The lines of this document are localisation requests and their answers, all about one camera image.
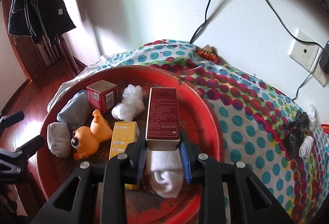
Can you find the black power adapter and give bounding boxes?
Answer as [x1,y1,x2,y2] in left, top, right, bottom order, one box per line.
[319,41,329,75]

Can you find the red round basin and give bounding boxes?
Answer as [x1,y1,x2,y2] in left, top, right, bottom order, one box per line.
[27,65,224,224]

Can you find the orange rubber frog toy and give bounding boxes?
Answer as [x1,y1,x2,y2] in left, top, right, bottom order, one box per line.
[71,110,113,160]

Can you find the black power cable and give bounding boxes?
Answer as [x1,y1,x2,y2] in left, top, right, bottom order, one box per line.
[291,69,322,101]

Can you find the small red candy wrapper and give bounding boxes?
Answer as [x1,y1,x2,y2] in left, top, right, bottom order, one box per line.
[197,45,219,64]

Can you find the white sock in basin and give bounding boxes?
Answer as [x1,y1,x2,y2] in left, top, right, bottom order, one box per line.
[146,149,184,198]

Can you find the white grey sock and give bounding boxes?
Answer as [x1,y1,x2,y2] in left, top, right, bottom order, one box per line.
[47,122,72,158]

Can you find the yellow rectangular box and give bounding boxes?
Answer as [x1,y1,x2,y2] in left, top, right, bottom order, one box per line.
[108,120,141,191]

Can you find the colourful dotted bed sheet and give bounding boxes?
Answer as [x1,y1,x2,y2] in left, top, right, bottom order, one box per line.
[76,40,328,223]

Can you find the white plastic bag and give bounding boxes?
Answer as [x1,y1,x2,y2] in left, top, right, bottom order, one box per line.
[111,84,145,122]
[307,104,317,132]

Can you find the black plastic bag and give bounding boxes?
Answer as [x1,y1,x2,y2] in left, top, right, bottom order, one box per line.
[283,110,309,159]

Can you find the black hanging clothes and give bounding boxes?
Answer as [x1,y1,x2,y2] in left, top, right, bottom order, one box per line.
[7,0,76,44]

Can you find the red snack wrapper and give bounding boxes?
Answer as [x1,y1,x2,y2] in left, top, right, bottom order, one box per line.
[321,124,329,134]

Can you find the small red cube box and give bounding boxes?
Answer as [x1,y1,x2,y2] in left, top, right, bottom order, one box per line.
[86,80,118,114]

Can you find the black thin cable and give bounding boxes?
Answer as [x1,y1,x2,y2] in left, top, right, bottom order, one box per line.
[189,0,232,45]

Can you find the white wall socket plate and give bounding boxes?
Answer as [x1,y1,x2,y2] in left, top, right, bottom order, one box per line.
[288,39,328,87]

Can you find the grey blue sock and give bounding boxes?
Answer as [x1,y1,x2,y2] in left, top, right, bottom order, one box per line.
[56,90,92,130]

